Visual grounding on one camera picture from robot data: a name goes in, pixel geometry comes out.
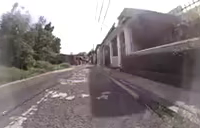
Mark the reddish building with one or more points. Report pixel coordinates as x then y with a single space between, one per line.
75 59

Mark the white house with columns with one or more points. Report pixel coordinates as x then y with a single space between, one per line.
131 36

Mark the grey concrete road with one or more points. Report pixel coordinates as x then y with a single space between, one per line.
71 100

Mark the concrete kerb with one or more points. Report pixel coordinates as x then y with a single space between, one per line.
31 77

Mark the dense green trees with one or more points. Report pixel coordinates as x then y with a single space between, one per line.
24 43

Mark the grass verge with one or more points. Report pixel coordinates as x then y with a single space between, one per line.
11 74

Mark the dark low wall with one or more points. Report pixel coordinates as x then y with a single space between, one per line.
168 63

